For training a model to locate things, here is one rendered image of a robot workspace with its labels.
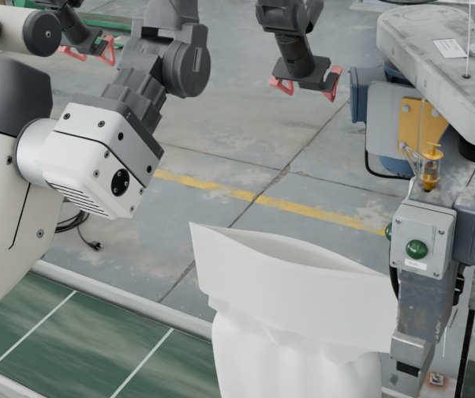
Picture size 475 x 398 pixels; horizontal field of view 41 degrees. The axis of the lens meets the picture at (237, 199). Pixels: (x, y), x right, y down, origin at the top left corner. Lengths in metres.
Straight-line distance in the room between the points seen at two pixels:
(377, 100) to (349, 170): 2.22
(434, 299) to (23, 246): 0.61
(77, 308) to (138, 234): 0.99
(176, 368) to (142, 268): 1.06
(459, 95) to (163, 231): 2.32
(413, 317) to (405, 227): 0.21
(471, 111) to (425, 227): 0.20
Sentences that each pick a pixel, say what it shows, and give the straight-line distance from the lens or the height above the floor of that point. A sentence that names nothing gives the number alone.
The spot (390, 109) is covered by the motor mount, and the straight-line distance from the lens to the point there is 1.32.
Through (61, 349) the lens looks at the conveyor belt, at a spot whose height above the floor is 0.38.
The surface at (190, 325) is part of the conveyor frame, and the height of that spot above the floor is 0.39.
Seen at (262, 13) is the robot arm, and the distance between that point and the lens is 1.18.
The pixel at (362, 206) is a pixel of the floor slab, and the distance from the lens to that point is 3.24.
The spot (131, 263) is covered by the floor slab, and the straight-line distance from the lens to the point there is 3.01.
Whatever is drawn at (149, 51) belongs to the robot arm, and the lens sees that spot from 0.89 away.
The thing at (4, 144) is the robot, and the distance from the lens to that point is 0.88.
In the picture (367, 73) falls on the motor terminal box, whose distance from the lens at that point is 1.38.
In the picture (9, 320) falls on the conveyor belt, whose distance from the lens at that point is 2.31.
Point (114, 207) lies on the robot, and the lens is 0.81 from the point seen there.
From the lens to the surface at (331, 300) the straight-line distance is 1.32.
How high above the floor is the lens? 1.84
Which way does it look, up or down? 34 degrees down
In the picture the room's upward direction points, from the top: 6 degrees counter-clockwise
